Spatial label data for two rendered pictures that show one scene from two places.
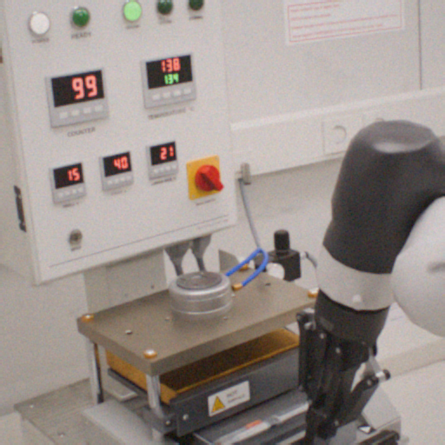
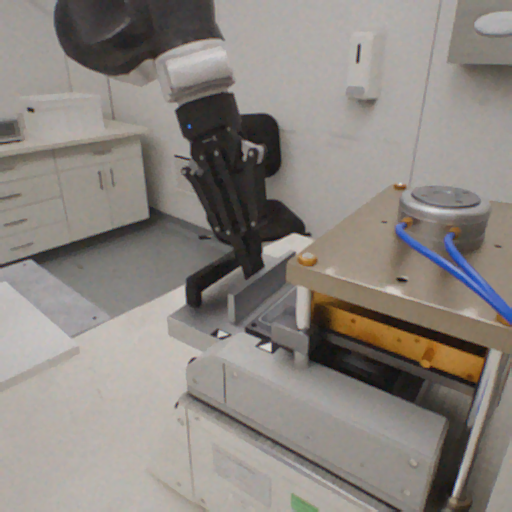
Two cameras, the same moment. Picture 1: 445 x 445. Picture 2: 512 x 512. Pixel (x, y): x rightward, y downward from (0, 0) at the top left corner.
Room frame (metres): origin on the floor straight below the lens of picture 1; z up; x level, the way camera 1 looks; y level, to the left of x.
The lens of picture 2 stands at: (1.40, -0.28, 1.28)
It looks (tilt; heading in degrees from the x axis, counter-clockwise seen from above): 26 degrees down; 159
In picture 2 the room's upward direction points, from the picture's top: straight up
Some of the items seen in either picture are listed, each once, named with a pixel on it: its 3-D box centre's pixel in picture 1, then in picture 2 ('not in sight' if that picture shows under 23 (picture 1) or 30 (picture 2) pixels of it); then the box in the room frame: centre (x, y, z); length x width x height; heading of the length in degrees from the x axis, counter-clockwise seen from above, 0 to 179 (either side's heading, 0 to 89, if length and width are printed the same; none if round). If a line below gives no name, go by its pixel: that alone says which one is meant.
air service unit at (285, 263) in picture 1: (274, 281); not in sight; (1.34, -0.08, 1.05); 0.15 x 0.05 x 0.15; 125
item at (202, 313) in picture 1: (202, 315); (462, 273); (1.14, 0.03, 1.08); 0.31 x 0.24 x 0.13; 125
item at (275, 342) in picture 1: (209, 336); (426, 275); (1.11, 0.02, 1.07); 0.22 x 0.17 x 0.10; 125
